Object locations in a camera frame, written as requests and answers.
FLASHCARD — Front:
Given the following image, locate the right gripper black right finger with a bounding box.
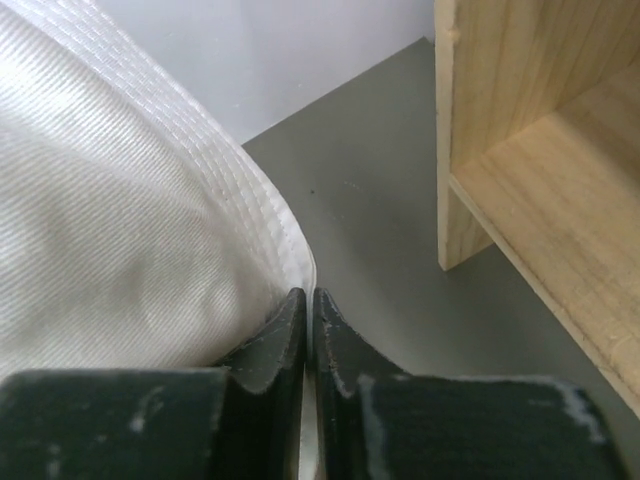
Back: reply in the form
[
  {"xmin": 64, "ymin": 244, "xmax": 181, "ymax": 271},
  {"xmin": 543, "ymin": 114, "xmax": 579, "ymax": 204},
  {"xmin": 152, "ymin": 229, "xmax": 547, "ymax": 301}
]
[{"xmin": 313, "ymin": 289, "xmax": 629, "ymax": 479}]

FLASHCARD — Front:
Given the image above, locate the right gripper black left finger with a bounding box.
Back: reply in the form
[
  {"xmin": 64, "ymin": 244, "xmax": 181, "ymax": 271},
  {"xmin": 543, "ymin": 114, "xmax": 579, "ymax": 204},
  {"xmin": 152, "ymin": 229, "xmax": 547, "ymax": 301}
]
[{"xmin": 1, "ymin": 289, "xmax": 306, "ymax": 479}]

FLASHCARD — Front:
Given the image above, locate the white grey cap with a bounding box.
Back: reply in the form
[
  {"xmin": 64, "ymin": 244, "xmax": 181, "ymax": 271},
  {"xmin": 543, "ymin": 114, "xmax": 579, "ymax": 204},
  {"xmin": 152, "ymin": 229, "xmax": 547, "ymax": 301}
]
[{"xmin": 0, "ymin": 0, "xmax": 320, "ymax": 480}]

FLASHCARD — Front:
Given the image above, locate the wooden shelf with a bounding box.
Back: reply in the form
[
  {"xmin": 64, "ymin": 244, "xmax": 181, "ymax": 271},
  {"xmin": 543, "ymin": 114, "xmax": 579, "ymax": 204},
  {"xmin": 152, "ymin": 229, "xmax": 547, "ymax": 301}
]
[{"xmin": 434, "ymin": 1, "xmax": 639, "ymax": 410}]

